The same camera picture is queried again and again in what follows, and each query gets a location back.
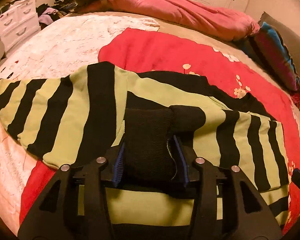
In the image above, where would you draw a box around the green black striped sweater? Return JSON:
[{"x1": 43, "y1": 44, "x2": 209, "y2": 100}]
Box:
[{"x1": 0, "y1": 62, "x2": 288, "y2": 229}]

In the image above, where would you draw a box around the pile of dark clothes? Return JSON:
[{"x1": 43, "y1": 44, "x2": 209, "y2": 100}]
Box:
[{"x1": 36, "y1": 0, "x2": 77, "y2": 30}]

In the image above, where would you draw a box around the grey quilted headboard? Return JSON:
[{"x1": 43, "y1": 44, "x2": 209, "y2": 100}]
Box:
[{"x1": 258, "y1": 11, "x2": 300, "y2": 76}]

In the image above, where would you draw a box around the multicolour striped pillow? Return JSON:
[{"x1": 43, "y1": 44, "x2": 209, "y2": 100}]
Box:
[{"x1": 235, "y1": 22, "x2": 300, "y2": 92}]

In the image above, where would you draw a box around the cream white blanket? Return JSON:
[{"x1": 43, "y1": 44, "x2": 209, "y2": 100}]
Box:
[{"x1": 0, "y1": 12, "x2": 160, "y2": 235}]

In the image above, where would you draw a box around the pink quilt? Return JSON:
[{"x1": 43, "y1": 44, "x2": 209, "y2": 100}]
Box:
[{"x1": 107, "y1": 0, "x2": 260, "y2": 41}]

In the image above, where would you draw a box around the red floral blanket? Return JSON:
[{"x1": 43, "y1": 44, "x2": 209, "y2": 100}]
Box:
[{"x1": 18, "y1": 29, "x2": 300, "y2": 239}]

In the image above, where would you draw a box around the white drawer cabinet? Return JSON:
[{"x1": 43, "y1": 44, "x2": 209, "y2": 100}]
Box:
[{"x1": 0, "y1": 0, "x2": 40, "y2": 53}]

